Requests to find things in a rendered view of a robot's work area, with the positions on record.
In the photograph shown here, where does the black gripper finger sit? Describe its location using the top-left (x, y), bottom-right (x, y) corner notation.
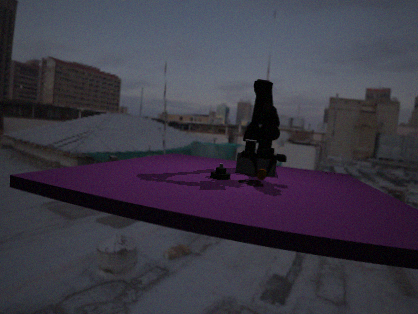
top-left (266, 160), bottom-right (277, 177)
top-left (250, 159), bottom-right (258, 176)

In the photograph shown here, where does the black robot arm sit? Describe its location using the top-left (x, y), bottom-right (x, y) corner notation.
top-left (243, 79), bottom-right (280, 160)

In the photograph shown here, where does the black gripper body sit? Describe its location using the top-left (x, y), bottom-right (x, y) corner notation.
top-left (241, 139), bottom-right (287, 162)

